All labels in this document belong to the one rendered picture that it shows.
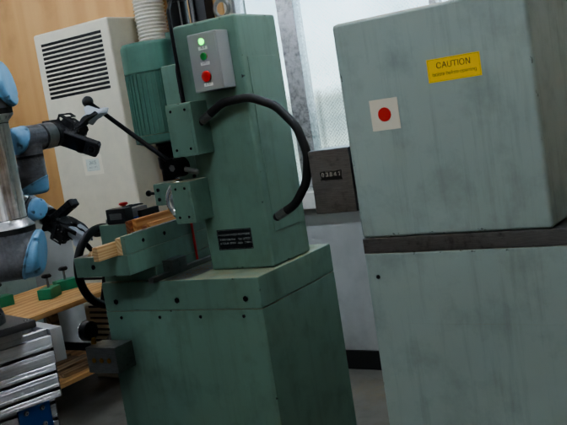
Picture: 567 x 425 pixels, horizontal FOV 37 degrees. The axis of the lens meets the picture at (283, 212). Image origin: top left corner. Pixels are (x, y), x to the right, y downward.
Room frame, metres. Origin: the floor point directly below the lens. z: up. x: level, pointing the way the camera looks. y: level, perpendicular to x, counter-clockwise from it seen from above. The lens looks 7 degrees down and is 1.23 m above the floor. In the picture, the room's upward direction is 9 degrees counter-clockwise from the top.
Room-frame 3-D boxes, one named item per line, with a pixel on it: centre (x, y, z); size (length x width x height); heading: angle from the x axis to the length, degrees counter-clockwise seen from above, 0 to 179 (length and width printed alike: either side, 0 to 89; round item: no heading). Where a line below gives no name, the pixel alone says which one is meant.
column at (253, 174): (2.55, 0.08, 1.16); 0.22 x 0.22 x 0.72; 59
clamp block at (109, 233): (2.78, 0.51, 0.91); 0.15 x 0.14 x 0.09; 149
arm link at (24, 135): (2.41, 0.68, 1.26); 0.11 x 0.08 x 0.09; 148
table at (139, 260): (2.74, 0.43, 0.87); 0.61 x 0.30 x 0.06; 149
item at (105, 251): (2.60, 0.39, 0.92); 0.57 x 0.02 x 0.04; 149
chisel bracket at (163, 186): (2.68, 0.32, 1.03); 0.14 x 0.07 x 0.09; 59
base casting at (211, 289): (2.63, 0.23, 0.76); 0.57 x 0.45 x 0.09; 59
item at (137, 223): (2.71, 0.40, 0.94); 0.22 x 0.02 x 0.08; 149
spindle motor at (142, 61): (2.69, 0.33, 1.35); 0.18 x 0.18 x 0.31
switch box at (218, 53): (2.41, 0.13, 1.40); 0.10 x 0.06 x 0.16; 59
